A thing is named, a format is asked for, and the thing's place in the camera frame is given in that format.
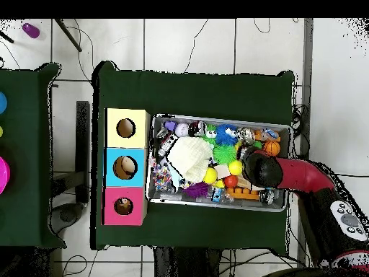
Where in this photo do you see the wooden box with three holes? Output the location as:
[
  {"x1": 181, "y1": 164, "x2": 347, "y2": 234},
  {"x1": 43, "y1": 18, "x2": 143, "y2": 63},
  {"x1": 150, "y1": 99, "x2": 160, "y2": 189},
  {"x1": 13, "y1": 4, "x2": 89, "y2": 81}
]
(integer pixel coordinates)
[{"x1": 103, "y1": 107, "x2": 151, "y2": 227}]

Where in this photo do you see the plain yellow ball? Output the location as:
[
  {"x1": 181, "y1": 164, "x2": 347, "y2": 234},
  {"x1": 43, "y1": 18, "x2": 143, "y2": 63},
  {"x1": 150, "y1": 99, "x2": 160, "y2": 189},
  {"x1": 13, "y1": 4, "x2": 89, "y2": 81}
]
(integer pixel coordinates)
[{"x1": 228, "y1": 159, "x2": 244, "y2": 177}]

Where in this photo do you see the purple spiky toy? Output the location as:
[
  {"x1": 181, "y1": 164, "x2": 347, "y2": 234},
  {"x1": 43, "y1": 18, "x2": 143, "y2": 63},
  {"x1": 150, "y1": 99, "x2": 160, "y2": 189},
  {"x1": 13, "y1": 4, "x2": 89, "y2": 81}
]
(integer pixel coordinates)
[{"x1": 184, "y1": 182, "x2": 212, "y2": 199}]

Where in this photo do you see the black cable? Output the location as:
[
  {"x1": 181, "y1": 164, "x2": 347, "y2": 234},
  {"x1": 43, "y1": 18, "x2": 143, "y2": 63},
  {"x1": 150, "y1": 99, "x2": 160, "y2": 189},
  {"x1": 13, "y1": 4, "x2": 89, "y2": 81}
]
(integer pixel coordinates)
[{"x1": 337, "y1": 172, "x2": 369, "y2": 179}]

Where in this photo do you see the small red ball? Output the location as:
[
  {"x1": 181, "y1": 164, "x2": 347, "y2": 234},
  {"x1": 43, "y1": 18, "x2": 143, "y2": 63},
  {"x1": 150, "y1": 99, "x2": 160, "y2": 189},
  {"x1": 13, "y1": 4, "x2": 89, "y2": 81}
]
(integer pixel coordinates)
[{"x1": 223, "y1": 175, "x2": 239, "y2": 189}]

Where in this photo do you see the small purple bottle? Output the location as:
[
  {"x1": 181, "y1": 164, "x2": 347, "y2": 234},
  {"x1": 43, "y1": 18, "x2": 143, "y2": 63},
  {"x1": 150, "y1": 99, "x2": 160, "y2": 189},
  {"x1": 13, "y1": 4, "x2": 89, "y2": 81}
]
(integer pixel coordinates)
[{"x1": 22, "y1": 22, "x2": 41, "y2": 40}]

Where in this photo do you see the green side table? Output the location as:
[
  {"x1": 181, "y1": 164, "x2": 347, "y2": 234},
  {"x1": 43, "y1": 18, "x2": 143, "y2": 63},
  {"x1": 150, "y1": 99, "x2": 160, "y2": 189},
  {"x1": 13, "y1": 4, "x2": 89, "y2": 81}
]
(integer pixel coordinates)
[{"x1": 0, "y1": 62, "x2": 67, "y2": 249}]

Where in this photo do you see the black tripod leg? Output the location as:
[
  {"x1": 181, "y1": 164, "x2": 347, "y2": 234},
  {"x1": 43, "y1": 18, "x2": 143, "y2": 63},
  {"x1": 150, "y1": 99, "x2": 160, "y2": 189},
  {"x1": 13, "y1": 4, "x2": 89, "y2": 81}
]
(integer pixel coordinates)
[{"x1": 54, "y1": 19, "x2": 83, "y2": 53}]

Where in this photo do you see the shallow clear mesh bin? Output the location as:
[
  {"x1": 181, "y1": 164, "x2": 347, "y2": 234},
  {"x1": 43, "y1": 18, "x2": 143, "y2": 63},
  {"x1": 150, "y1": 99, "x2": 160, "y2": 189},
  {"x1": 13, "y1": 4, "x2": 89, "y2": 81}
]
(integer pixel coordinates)
[{"x1": 146, "y1": 114, "x2": 292, "y2": 213}]

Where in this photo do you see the orange toy basketball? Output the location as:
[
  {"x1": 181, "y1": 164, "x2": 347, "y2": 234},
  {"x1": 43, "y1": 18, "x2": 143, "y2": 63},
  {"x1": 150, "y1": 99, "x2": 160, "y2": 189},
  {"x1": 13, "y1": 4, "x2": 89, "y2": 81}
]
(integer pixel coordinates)
[{"x1": 262, "y1": 141, "x2": 281, "y2": 157}]

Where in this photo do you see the cream knitted cloth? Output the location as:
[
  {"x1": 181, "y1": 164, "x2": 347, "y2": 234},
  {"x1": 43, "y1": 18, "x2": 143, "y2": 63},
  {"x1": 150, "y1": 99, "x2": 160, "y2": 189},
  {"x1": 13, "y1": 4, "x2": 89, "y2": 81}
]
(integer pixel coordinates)
[{"x1": 166, "y1": 136, "x2": 214, "y2": 185}]

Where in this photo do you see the pink disc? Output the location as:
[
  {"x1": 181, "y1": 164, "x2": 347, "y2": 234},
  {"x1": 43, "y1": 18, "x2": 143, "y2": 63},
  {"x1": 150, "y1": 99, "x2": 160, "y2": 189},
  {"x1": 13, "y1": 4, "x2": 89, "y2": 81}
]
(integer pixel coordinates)
[{"x1": 0, "y1": 155, "x2": 12, "y2": 196}]

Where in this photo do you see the blue spiky ball with eyes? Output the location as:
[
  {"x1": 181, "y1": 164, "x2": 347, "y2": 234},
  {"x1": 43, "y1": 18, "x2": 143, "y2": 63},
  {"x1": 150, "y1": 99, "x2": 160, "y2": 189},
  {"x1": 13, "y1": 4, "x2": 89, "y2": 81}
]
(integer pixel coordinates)
[{"x1": 215, "y1": 123, "x2": 239, "y2": 146}]

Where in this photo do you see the dark green table cloth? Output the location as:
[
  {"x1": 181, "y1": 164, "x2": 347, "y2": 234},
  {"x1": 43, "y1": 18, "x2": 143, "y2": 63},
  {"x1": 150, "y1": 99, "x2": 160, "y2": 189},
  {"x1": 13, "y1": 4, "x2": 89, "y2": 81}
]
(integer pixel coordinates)
[{"x1": 91, "y1": 60, "x2": 296, "y2": 255}]

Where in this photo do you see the red crushed can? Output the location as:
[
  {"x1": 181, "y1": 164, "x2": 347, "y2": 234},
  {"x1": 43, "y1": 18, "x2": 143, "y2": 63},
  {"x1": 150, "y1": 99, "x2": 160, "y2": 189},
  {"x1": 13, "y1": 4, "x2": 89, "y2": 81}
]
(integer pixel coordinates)
[{"x1": 187, "y1": 120, "x2": 207, "y2": 139}]

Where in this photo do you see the yellow smiley ball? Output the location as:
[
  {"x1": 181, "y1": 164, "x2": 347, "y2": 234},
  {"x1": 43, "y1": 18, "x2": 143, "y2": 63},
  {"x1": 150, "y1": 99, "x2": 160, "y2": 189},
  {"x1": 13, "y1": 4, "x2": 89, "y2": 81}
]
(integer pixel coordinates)
[{"x1": 203, "y1": 167, "x2": 219, "y2": 185}]

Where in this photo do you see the green spiky ball with eyes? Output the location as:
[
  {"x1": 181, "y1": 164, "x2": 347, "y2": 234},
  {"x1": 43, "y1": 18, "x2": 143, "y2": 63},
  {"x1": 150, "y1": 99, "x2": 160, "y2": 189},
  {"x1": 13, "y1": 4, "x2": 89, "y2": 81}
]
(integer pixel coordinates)
[{"x1": 201, "y1": 125, "x2": 219, "y2": 145}]

